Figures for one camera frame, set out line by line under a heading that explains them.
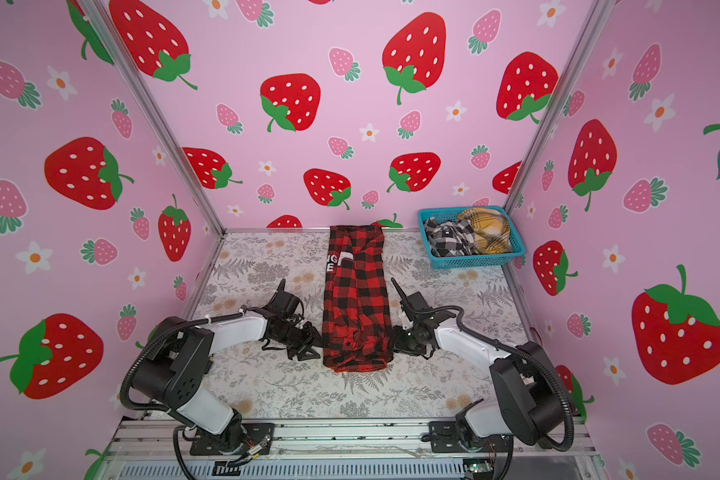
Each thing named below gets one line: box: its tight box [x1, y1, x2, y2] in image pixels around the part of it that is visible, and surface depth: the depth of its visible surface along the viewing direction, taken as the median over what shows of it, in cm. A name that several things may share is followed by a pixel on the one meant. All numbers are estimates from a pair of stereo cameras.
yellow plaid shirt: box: [458, 208, 512, 255], surface depth 110 cm
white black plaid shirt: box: [424, 217, 478, 257], surface depth 109 cm
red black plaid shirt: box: [323, 225, 394, 373], surface depth 97 cm
